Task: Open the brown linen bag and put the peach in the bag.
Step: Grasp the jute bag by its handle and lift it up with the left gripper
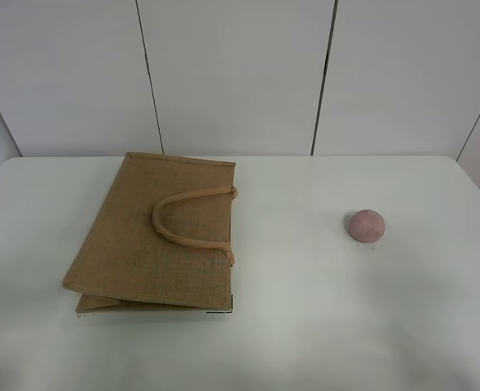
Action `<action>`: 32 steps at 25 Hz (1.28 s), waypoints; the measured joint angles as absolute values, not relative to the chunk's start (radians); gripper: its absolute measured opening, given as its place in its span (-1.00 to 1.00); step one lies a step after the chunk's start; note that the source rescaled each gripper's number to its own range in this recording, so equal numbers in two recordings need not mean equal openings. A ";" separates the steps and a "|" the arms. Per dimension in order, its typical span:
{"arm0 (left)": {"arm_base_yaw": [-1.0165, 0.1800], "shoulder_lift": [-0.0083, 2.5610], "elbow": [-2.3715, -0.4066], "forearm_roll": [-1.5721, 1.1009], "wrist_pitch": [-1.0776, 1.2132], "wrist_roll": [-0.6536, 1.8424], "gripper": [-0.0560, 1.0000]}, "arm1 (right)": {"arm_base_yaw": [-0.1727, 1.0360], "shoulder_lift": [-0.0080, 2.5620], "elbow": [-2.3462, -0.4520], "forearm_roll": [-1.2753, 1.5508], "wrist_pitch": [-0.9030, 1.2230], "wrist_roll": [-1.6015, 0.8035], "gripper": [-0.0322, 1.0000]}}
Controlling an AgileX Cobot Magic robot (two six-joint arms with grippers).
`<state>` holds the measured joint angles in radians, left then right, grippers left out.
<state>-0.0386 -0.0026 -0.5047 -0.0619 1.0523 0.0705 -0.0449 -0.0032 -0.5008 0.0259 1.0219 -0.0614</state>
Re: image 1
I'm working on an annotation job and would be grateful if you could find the brown linen tote bag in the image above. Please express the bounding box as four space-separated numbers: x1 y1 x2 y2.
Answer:
62 152 237 314

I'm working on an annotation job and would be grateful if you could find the pink peach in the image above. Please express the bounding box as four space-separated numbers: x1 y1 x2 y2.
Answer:
347 209 385 244

